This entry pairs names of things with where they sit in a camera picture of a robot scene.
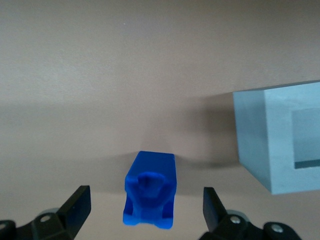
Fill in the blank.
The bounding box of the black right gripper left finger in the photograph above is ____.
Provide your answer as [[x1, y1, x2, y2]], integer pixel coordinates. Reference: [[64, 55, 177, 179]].
[[0, 184, 92, 240]]

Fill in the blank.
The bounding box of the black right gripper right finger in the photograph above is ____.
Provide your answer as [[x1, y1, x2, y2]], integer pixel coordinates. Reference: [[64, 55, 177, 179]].
[[199, 186, 305, 240]]

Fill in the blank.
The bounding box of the blue plastic part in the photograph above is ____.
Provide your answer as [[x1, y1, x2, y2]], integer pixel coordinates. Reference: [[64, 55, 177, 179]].
[[122, 150, 178, 230]]

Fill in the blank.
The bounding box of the gray cube base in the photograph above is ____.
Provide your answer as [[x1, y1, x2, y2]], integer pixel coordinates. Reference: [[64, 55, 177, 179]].
[[232, 79, 320, 195]]

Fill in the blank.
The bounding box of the brown table cover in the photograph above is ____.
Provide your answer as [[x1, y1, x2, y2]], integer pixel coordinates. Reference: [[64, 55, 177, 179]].
[[0, 0, 320, 240]]

